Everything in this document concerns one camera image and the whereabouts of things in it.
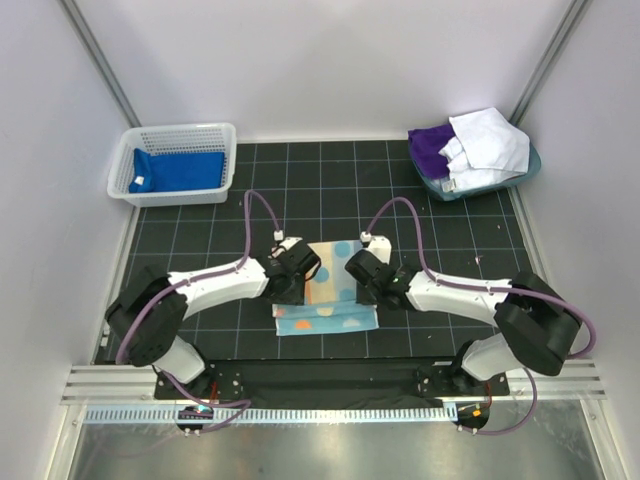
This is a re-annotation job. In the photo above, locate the aluminium frame rail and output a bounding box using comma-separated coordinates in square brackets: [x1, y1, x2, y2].
[60, 359, 607, 405]

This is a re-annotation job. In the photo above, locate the blue microfiber towel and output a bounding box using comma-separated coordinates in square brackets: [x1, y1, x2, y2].
[129, 149, 225, 194]

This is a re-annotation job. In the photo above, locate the white perforated plastic basket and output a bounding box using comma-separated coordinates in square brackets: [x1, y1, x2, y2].
[107, 123, 237, 208]

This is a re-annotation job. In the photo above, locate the white towel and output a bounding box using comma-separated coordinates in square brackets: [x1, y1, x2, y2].
[439, 107, 530, 194]

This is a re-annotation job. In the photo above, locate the black grid mat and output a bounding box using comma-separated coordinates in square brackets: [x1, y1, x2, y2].
[115, 140, 537, 360]

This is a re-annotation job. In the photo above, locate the light blue cartoon towel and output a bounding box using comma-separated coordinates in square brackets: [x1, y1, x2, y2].
[272, 240, 379, 337]

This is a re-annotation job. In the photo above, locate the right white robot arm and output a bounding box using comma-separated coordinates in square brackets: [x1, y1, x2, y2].
[345, 249, 586, 396]

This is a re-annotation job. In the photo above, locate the blue towel container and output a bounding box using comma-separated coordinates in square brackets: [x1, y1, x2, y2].
[410, 144, 542, 202]

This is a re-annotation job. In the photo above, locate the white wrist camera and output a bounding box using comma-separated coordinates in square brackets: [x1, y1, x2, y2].
[271, 230, 302, 256]
[360, 231, 392, 264]

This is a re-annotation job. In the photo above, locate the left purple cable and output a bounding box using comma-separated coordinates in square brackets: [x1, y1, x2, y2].
[114, 189, 286, 434]

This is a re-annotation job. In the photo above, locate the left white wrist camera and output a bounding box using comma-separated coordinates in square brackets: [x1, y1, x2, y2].
[271, 230, 302, 256]

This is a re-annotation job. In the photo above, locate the white slotted cable duct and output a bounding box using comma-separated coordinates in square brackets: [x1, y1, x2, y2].
[84, 403, 458, 425]

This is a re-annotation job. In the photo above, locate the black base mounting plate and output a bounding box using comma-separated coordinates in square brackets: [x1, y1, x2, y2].
[186, 357, 509, 405]

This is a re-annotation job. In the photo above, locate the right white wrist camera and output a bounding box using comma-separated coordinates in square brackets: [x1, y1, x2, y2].
[360, 231, 392, 264]

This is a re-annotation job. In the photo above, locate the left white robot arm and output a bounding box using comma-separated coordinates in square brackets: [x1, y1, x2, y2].
[105, 237, 321, 400]

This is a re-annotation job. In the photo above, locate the purple towel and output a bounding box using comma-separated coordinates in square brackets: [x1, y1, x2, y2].
[408, 124, 455, 180]

